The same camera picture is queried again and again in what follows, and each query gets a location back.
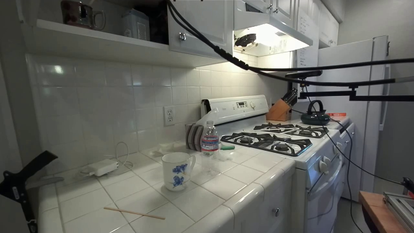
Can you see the clear plastic water bottle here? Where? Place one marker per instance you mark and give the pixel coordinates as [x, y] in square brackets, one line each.
[210, 142]

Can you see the silver cabinet door knob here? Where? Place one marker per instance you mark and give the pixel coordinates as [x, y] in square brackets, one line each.
[182, 36]

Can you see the white counter cabinet door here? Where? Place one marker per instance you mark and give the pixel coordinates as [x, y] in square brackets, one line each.
[271, 207]

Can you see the silver counter door knob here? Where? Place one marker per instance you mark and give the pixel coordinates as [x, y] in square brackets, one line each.
[276, 212]

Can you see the white oven door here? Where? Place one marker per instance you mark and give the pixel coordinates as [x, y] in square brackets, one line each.
[323, 207]

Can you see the white mug with blue flowers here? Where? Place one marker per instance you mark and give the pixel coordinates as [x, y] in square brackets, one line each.
[176, 171]

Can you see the black stove burner grate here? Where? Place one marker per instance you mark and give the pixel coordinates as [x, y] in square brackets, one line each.
[291, 128]
[268, 142]

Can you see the wooden knife block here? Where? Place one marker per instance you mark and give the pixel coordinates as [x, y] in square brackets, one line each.
[278, 112]

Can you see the dark kettle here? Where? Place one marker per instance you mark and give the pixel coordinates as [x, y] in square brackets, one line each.
[315, 118]

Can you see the white gas stove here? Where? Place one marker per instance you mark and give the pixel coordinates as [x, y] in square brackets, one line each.
[310, 152]

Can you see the white range hood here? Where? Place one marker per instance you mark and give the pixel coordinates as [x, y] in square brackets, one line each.
[258, 19]

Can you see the white power adapter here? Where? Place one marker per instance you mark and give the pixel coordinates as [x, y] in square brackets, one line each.
[103, 167]

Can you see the translucent plastic container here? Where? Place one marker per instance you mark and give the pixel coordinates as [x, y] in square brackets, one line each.
[136, 26]

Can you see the white paper list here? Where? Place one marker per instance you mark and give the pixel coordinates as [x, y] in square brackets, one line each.
[307, 55]

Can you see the thin wooden stick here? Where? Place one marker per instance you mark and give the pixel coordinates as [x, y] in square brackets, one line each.
[134, 212]

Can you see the white stove knob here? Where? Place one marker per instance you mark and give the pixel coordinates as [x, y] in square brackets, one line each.
[328, 161]
[323, 166]

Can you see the flat orange box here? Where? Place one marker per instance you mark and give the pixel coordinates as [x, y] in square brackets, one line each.
[337, 114]

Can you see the row of white upper cabinets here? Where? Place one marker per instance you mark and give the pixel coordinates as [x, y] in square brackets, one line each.
[288, 9]

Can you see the white refrigerator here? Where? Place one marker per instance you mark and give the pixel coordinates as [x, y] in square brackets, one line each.
[355, 129]

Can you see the dark patterned mug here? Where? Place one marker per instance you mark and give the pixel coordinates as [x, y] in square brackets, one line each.
[76, 14]

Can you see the wooden table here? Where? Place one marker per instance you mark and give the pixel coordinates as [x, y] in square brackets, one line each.
[375, 210]

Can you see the stand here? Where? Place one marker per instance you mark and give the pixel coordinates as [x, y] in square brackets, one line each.
[16, 187]

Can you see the white wall socket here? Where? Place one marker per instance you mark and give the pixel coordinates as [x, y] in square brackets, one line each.
[169, 116]

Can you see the white wall cabinet door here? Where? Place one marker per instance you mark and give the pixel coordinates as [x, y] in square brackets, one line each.
[207, 26]

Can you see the white wall cabinet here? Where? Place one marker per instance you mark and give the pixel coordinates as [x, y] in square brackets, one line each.
[97, 45]

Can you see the aluminium frame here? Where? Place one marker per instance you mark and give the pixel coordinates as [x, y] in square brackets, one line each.
[401, 205]

